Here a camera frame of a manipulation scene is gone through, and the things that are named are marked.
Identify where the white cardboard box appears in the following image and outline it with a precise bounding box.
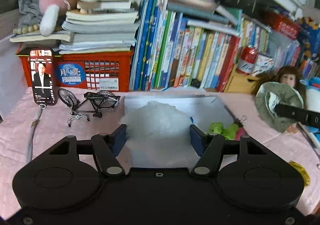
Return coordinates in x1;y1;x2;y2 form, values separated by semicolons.
124;91;245;169

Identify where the bright green cloth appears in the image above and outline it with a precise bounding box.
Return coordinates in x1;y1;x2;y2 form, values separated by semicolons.
209;122;239;140

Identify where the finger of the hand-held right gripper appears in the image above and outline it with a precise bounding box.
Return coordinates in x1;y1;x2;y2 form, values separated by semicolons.
273;103;320;129

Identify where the row of colourful books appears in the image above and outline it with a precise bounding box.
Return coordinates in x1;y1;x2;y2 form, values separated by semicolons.
129;0;314;92

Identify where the red drink can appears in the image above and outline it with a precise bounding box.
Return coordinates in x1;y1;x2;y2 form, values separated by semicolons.
236;47;258;75

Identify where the black smartphone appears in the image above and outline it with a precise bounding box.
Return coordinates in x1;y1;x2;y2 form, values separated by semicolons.
29;49;59;106

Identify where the grey cloth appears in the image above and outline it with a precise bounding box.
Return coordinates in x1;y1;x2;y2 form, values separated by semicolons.
18;0;44;29

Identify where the red plastic crate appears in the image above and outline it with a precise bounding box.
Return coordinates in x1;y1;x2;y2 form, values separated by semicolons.
15;49;134;92

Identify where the wooden drawer box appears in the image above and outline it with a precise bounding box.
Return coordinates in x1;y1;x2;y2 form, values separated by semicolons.
223;65;261;95

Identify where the white printed carton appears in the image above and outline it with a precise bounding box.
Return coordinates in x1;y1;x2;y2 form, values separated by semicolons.
252;53;276;77

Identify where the blue plush toy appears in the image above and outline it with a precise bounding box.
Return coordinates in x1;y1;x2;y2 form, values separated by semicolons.
298;78;320;141

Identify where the white fluffy plush toy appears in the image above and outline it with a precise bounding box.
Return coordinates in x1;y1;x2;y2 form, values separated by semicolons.
119;100;195;147

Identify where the wooden bead string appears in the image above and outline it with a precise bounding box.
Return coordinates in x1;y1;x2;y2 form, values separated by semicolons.
13;23;42;35

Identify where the blue printed carton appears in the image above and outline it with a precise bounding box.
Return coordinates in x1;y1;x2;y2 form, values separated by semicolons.
297;16;320;61

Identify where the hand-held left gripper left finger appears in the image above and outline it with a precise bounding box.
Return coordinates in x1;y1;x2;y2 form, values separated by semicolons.
37;124;128;178

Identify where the brown-haired doll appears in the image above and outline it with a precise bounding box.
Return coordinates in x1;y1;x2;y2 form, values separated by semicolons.
252;65;308;107

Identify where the red carton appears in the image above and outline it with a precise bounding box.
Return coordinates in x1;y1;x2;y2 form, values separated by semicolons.
264;10;302;40

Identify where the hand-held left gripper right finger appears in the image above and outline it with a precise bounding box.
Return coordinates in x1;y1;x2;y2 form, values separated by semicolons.
189;125;278;178

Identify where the black miniature bicycle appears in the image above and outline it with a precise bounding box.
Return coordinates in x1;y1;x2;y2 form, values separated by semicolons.
57;88;121;128

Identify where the grey braided phone lanyard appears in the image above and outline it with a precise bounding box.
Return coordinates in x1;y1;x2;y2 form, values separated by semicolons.
26;104;48;164

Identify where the stack of flat paperbacks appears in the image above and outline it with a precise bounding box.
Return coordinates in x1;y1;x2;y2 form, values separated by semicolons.
9;0;141;55

